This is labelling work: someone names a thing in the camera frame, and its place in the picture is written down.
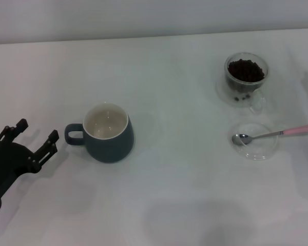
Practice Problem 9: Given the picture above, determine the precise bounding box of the dark teal ceramic mug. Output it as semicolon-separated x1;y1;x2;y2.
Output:
64;102;134;163

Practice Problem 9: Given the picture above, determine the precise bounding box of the clear glass cup with handle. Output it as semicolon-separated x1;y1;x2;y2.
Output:
216;52;269;115

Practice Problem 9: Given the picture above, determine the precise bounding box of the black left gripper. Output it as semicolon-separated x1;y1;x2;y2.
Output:
0;118;60;202

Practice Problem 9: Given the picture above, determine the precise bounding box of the clear glass saucer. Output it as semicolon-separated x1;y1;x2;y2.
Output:
227;121;280;161

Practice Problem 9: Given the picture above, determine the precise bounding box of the pink handled steel spoon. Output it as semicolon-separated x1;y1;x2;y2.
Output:
232;123;308;147

